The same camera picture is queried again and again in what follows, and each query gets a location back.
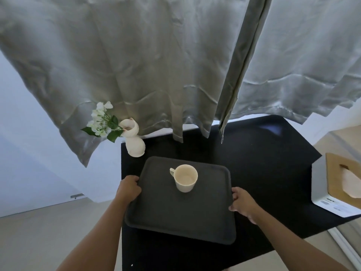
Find person's left forearm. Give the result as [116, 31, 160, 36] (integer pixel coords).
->
[56, 194, 131, 271]

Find person's left hand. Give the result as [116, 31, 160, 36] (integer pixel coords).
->
[116, 175, 142, 205]

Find dark grey serving tray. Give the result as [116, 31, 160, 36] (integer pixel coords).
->
[124, 156, 237, 245]

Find white tissue box wooden lid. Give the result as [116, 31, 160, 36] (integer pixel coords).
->
[311, 152, 361, 218]

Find black table mat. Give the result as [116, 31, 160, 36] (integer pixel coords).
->
[121, 115, 361, 271]

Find person's right forearm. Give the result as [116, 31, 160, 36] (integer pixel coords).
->
[250, 209, 350, 271]

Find grey curtain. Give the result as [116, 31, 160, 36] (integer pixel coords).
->
[0, 0, 361, 167]

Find cream curved ceramic vase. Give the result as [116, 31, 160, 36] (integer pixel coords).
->
[120, 118, 146, 158]

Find cream ceramic cup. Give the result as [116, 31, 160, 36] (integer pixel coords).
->
[169, 164, 199, 193]

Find white artificial flowers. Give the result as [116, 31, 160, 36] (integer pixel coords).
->
[81, 101, 124, 143]

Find white tissue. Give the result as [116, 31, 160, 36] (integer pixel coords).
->
[340, 165, 361, 198]

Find person's right hand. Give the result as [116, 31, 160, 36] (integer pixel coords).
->
[229, 187, 263, 225]

